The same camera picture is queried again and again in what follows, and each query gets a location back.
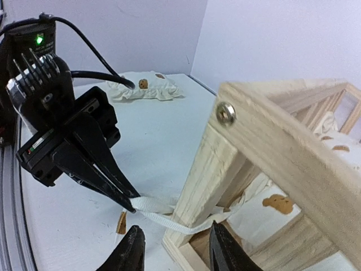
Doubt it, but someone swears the bear print cushion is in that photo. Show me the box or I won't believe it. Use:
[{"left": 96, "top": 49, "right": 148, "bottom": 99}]
[{"left": 131, "top": 111, "right": 360, "bottom": 242}]

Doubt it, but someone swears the aluminium front rail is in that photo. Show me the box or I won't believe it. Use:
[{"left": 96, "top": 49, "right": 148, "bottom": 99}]
[{"left": 1, "top": 117, "right": 37, "bottom": 270}]

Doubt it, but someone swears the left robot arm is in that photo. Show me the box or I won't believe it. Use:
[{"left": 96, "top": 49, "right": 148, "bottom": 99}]
[{"left": 1, "top": 13, "right": 139, "bottom": 212}]

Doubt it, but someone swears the small bear print pillow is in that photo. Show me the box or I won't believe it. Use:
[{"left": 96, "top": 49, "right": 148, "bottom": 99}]
[{"left": 107, "top": 71, "right": 185, "bottom": 102}]

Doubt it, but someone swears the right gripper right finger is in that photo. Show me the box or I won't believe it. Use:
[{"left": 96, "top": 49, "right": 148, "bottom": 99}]
[{"left": 209, "top": 221, "right": 262, "bottom": 271}]

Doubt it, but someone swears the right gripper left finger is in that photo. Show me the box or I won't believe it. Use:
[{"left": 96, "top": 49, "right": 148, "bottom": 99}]
[{"left": 97, "top": 225, "right": 146, "bottom": 271}]

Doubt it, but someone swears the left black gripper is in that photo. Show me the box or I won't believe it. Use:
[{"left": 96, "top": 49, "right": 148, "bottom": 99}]
[{"left": 16, "top": 86, "right": 140, "bottom": 213}]

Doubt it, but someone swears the wooden pet bed frame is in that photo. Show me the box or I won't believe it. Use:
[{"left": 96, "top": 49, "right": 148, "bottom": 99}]
[{"left": 162, "top": 79, "right": 360, "bottom": 270}]

